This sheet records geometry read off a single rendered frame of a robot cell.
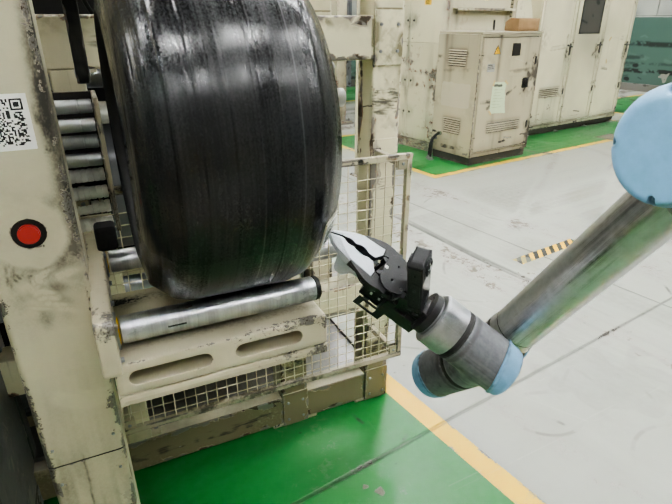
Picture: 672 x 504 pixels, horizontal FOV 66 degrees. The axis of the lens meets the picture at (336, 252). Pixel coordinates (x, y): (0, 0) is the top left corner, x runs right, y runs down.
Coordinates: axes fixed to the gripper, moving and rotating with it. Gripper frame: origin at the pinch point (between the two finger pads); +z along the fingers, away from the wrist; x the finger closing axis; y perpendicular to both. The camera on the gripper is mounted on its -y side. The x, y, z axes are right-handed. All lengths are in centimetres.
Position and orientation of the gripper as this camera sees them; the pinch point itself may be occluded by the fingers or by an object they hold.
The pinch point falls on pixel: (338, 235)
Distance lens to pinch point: 81.5
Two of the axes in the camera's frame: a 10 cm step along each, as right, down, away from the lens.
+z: -8.0, -6.0, -0.9
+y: -4.3, 4.7, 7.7
